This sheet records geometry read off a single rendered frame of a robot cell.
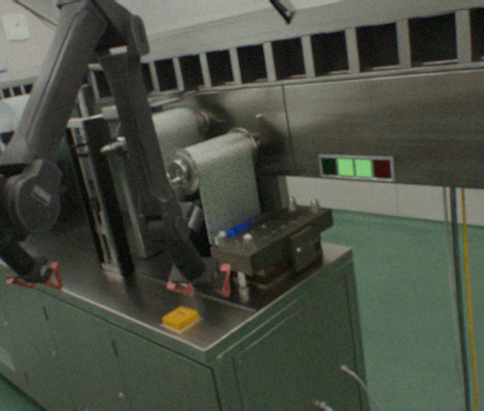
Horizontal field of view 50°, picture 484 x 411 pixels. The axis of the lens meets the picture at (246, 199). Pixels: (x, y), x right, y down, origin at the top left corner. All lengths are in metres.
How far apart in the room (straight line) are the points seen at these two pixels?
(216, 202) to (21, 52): 5.99
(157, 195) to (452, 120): 0.77
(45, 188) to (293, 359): 1.04
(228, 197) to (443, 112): 0.67
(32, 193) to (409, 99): 1.01
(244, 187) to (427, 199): 2.70
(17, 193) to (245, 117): 1.19
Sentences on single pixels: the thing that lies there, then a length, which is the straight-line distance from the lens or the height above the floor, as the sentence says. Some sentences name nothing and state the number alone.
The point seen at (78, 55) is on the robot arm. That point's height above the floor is 1.61.
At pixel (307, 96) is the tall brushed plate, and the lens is 1.62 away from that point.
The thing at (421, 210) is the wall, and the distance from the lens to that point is 4.28.
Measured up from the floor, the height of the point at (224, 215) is 1.09.
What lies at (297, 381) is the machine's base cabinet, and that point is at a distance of 1.64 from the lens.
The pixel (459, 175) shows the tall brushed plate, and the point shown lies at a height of 1.17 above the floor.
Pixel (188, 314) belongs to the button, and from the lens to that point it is 1.43.
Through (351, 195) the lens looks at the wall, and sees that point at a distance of 4.56.
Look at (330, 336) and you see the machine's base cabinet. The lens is 1.73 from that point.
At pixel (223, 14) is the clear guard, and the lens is 1.81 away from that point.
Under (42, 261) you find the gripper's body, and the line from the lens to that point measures 1.46.
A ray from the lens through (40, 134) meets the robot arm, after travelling 0.78.
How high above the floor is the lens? 1.58
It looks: 16 degrees down
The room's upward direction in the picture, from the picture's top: 10 degrees counter-clockwise
